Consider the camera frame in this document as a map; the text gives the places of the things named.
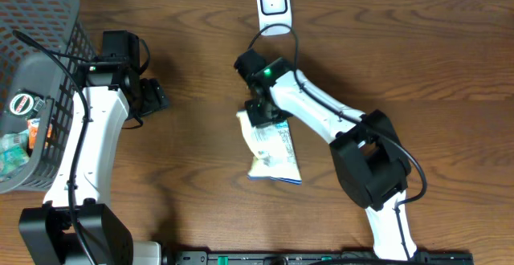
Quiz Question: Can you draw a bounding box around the white blue snack bag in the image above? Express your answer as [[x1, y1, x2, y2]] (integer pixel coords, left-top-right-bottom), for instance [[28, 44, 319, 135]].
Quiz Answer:
[[236, 110, 302, 185]]

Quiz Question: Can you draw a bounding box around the round white red lid cup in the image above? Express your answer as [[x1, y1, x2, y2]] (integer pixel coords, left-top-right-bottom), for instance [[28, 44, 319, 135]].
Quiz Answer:
[[9, 93, 35, 116]]

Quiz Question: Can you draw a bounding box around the green snack packet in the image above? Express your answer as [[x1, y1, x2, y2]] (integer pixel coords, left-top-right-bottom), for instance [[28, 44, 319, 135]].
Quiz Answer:
[[1, 130, 30, 182]]

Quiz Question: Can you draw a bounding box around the orange snack packet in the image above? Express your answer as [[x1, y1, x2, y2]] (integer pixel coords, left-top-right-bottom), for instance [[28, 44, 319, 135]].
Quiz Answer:
[[27, 118, 52, 150]]

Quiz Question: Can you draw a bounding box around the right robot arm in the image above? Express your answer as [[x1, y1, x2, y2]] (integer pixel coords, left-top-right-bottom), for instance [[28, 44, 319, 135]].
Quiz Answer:
[[234, 54, 417, 261]]

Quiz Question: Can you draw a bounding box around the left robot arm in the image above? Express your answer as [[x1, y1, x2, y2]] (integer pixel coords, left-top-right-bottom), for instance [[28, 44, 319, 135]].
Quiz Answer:
[[18, 62, 173, 264]]

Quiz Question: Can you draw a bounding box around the white barcode scanner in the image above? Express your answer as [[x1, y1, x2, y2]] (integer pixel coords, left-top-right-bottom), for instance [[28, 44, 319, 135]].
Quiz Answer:
[[256, 0, 292, 36]]

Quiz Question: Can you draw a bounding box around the grey plastic mesh basket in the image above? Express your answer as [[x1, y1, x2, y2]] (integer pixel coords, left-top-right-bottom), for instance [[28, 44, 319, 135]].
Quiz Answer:
[[1, 0, 96, 194]]

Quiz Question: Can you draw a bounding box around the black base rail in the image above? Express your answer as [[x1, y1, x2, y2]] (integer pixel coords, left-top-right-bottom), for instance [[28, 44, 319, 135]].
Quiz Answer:
[[161, 251, 475, 265]]

